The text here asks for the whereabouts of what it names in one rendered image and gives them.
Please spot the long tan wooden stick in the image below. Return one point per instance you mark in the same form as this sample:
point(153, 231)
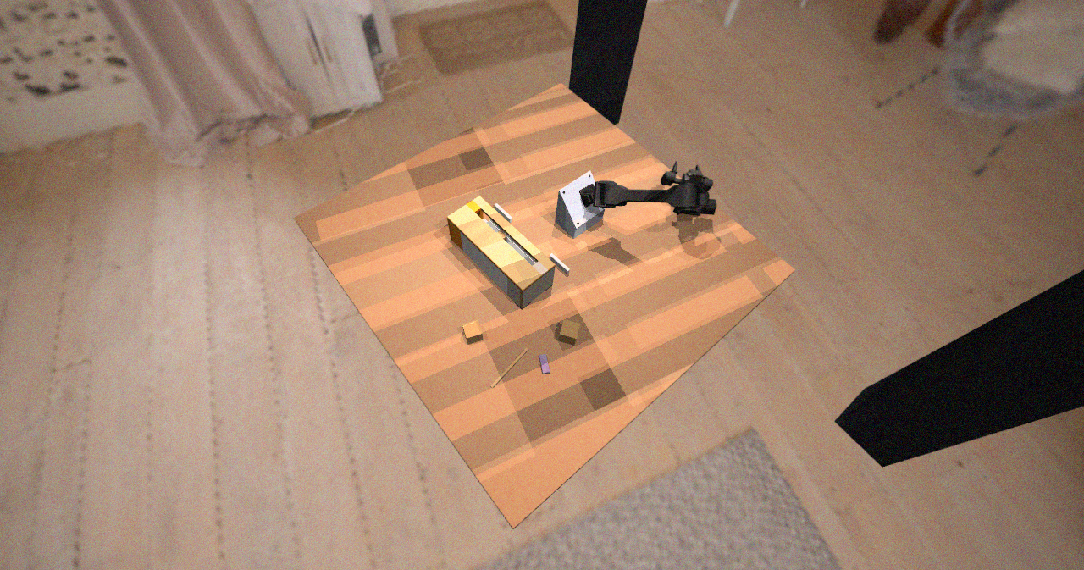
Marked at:
point(506, 371)

